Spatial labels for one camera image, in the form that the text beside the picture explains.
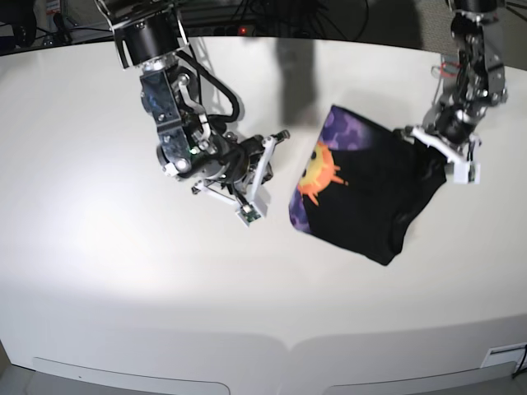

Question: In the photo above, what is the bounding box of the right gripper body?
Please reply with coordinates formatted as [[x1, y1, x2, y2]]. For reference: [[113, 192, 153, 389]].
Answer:
[[193, 133, 273, 202]]

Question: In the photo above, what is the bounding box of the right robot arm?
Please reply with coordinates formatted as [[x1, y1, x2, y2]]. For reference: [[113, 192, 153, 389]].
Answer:
[[96, 1, 290, 225]]

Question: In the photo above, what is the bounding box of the black cable at table corner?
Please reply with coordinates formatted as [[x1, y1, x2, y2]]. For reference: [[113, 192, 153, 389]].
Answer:
[[511, 344, 527, 379]]

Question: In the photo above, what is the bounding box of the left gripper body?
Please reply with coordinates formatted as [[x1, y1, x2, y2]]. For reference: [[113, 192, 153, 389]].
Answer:
[[422, 105, 480, 151]]

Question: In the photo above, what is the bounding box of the black T-shirt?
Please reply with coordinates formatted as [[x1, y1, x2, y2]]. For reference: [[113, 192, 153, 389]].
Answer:
[[289, 105, 446, 266]]

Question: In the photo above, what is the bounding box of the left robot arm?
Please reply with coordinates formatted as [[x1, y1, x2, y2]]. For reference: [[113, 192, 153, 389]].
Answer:
[[417, 1, 508, 160]]

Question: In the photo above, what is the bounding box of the black power strip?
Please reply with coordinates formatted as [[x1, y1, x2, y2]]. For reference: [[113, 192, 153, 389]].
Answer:
[[184, 25, 255, 37]]

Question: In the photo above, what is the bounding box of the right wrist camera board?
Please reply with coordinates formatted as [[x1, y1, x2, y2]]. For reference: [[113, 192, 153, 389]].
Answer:
[[236, 205, 268, 227]]

